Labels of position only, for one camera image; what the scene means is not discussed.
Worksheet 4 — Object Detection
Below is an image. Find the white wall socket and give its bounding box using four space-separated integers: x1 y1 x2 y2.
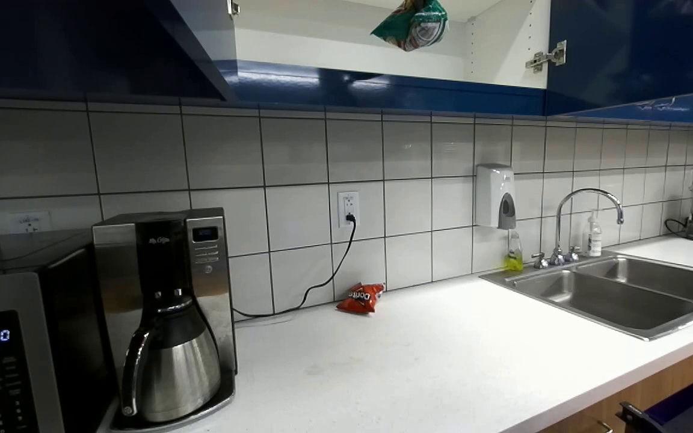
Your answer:
9 210 53 236
337 191 361 229

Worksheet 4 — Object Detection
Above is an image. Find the blue cabinet door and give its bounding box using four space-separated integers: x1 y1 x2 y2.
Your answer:
546 0 693 117
0 0 239 102

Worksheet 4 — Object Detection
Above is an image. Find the white wall soap dispenser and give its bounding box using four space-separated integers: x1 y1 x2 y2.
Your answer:
475 163 517 231

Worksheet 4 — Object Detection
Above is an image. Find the steel coffee carafe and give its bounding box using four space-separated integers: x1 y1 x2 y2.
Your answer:
120 293 223 424

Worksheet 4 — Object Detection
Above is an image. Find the yellow dish soap bottle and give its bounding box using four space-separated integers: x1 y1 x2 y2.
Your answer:
504 230 524 272

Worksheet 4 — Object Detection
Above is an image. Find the white pump bottle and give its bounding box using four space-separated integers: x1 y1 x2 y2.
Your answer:
585 211 603 258

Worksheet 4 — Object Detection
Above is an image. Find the green snack packet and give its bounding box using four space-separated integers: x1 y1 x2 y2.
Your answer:
370 0 449 52

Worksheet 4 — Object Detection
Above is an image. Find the steel double sink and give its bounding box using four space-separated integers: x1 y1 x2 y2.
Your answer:
479 251 693 342

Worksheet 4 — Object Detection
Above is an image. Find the chrome tap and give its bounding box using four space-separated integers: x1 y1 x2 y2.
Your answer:
531 187 625 269

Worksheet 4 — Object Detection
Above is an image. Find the blue upper cabinet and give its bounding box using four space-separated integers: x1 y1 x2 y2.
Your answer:
0 0 693 125

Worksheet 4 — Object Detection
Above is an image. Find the steel coffee maker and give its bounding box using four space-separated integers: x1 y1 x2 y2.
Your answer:
92 207 239 432

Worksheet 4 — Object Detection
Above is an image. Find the red chip packet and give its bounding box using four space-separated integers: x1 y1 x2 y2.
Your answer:
336 282 386 315

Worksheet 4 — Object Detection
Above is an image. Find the wooden drawer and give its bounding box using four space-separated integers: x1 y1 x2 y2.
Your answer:
538 337 693 433

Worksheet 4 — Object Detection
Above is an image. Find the black and steel microwave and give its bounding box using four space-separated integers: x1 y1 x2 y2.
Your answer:
0 231 120 433

